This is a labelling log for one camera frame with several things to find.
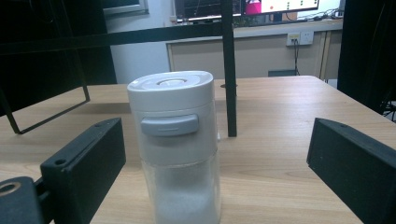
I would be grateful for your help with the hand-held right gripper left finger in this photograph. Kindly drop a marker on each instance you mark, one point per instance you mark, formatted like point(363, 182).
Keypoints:
point(84, 168)

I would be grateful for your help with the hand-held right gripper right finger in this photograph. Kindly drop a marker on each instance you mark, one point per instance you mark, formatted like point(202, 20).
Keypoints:
point(355, 174)

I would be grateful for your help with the white salt shaker jar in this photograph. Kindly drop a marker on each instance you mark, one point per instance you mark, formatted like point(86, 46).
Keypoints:
point(174, 140)

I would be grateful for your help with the black curtain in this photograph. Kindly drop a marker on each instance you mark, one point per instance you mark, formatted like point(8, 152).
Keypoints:
point(367, 53)

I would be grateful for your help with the beige desk with panel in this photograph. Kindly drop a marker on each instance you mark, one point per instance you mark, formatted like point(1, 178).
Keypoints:
point(264, 53)

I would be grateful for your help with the computer monitor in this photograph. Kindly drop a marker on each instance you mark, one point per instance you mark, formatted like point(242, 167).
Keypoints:
point(249, 7)

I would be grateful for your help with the white wall socket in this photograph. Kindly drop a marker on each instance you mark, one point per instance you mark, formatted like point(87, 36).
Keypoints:
point(299, 38)

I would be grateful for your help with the black metal stand frame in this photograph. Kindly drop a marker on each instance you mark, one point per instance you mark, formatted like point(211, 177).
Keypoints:
point(229, 77)

